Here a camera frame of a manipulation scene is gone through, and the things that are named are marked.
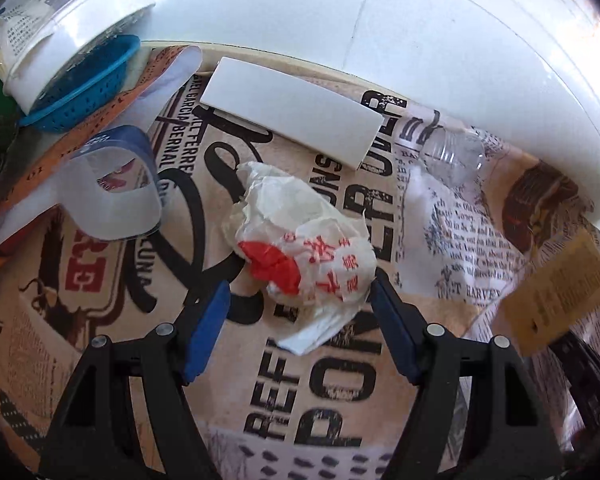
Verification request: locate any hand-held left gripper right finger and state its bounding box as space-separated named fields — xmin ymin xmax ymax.
xmin=370 ymin=267 xmax=566 ymax=480

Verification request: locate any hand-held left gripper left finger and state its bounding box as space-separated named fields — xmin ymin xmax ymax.
xmin=37 ymin=280 xmax=231 ymax=480

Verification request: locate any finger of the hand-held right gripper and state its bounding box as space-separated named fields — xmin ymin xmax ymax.
xmin=550 ymin=332 xmax=600 ymax=441

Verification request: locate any yellow paper tag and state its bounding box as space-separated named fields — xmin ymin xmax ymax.
xmin=500 ymin=230 xmax=600 ymax=358

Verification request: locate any white red-print wrapper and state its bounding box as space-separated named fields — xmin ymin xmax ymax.
xmin=222 ymin=160 xmax=378 ymax=356

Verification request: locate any clear plastic bottle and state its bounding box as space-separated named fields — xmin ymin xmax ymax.
xmin=417 ymin=125 xmax=491 ymax=186

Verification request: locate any white rectangular box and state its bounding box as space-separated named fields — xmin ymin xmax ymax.
xmin=200 ymin=56 xmax=385 ymax=173

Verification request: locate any clear plastic bag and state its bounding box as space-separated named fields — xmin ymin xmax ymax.
xmin=405 ymin=157 xmax=600 ymax=461

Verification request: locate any newspaper print cloth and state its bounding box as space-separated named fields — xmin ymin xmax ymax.
xmin=0 ymin=45 xmax=600 ymax=480

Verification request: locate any orange paper strip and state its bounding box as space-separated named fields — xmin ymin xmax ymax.
xmin=0 ymin=45 xmax=203 ymax=268

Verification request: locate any blue plastic basket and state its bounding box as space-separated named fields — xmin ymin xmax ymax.
xmin=19 ymin=35 xmax=142 ymax=133

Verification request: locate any white plastic tub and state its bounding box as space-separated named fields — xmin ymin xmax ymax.
xmin=0 ymin=0 xmax=157 ymax=113

